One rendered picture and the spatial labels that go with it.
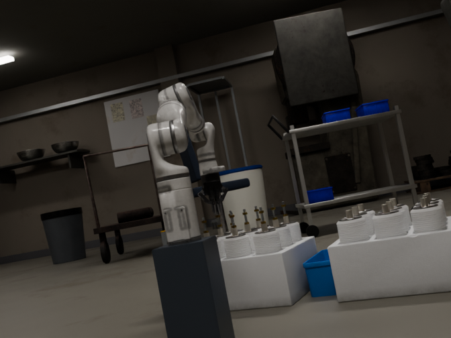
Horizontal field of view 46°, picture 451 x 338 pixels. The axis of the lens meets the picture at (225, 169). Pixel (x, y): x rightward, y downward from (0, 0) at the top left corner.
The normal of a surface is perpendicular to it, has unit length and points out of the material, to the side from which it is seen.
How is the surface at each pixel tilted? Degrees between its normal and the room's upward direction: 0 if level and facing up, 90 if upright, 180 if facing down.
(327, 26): 90
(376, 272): 90
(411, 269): 90
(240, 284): 90
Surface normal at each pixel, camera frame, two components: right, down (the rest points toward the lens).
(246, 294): -0.44, 0.04
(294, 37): -0.02, -0.05
